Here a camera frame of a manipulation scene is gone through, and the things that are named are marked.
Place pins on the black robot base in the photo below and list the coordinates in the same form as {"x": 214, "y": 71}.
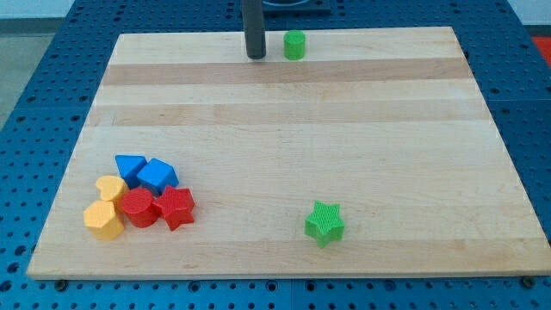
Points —
{"x": 296, "y": 6}

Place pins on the blue cube block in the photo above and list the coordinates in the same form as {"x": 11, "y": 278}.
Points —
{"x": 156, "y": 175}

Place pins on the green cylinder block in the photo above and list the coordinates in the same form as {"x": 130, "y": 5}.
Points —
{"x": 294, "y": 45}

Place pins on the wooden board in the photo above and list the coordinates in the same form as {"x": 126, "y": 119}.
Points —
{"x": 389, "y": 123}

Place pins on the green star block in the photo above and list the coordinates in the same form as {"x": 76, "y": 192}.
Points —
{"x": 324, "y": 224}

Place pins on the yellow heart block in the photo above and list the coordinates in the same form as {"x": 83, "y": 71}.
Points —
{"x": 112, "y": 189}

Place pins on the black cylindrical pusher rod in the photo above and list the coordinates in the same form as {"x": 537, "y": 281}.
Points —
{"x": 254, "y": 30}

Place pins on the blue triangle block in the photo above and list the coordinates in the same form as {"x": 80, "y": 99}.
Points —
{"x": 129, "y": 166}

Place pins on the red star block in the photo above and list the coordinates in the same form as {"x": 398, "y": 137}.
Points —
{"x": 175, "y": 206}

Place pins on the red cylinder block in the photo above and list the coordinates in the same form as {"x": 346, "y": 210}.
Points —
{"x": 137, "y": 205}

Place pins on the yellow hexagon block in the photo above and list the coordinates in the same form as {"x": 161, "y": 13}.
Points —
{"x": 103, "y": 221}

